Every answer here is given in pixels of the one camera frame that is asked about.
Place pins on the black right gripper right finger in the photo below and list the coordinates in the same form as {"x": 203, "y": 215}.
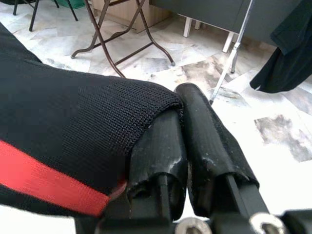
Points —
{"x": 209, "y": 146}

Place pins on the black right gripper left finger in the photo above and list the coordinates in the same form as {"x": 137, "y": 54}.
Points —
{"x": 161, "y": 158}

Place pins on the black garment with red stripe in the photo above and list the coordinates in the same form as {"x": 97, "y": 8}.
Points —
{"x": 73, "y": 117}

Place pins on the marble top folding table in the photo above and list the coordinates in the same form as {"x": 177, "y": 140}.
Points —
{"x": 172, "y": 61}

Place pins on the silver clothes rack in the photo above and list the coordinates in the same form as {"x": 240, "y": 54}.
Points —
{"x": 240, "y": 36}

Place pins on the black shirt with small logo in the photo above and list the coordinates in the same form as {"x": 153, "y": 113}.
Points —
{"x": 287, "y": 53}

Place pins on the black TV console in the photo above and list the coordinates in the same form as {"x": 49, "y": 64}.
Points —
{"x": 214, "y": 12}

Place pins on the light wooden cabinet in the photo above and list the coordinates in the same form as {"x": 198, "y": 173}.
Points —
{"x": 119, "y": 12}

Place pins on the green bag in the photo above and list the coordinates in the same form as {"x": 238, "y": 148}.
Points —
{"x": 73, "y": 2}

